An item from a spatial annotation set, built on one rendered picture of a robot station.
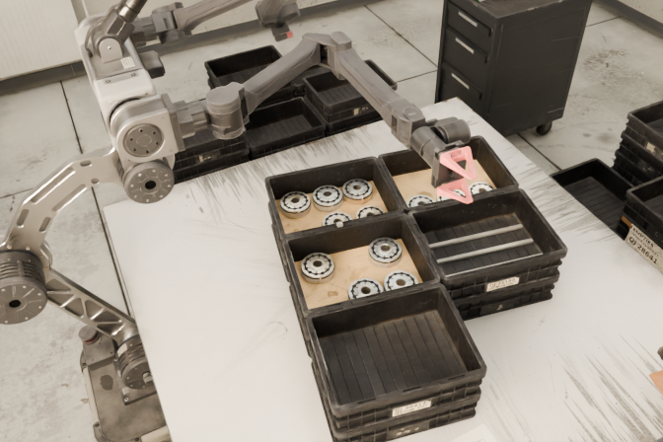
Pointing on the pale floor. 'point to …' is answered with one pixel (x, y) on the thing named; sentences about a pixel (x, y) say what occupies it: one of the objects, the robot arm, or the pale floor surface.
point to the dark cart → (512, 48)
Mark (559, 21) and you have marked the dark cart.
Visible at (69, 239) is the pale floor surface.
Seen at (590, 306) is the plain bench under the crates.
